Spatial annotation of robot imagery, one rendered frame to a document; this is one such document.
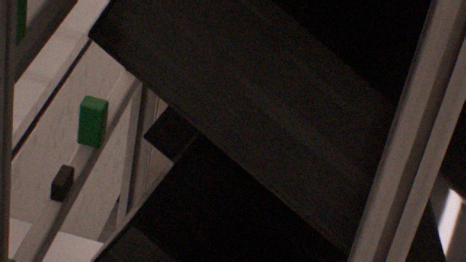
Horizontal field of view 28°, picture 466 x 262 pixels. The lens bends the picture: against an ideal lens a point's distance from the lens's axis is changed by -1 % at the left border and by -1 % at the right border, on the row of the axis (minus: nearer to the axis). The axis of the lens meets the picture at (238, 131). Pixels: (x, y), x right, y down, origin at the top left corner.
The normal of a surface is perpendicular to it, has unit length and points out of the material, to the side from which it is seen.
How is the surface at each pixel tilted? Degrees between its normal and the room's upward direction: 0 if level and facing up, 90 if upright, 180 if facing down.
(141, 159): 90
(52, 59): 0
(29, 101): 0
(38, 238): 0
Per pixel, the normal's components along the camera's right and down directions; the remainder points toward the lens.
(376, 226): -0.19, 0.55
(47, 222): 0.17, -0.80
